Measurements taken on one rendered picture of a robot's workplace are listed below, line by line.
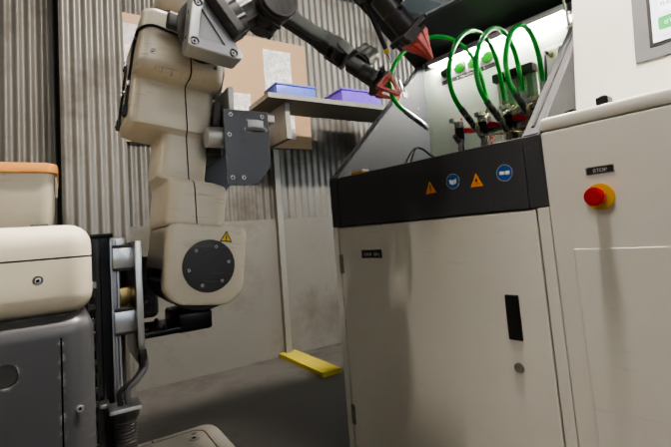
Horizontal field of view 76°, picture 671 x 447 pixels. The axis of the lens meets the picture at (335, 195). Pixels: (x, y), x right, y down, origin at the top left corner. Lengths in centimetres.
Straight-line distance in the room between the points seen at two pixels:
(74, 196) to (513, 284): 209
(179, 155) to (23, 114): 189
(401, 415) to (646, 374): 64
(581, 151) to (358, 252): 69
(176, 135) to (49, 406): 52
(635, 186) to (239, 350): 241
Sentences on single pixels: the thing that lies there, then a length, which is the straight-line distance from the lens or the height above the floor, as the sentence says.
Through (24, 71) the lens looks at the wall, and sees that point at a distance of 286.
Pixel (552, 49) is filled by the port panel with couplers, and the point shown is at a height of 132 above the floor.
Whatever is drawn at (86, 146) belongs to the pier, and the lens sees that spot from 257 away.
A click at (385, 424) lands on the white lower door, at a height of 20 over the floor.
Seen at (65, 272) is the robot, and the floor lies 74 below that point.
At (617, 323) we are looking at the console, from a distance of 101.
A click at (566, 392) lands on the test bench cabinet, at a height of 41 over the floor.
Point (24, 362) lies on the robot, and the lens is 72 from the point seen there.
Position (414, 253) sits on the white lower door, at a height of 70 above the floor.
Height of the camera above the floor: 77
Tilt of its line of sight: 5 degrees up
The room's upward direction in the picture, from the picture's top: 5 degrees counter-clockwise
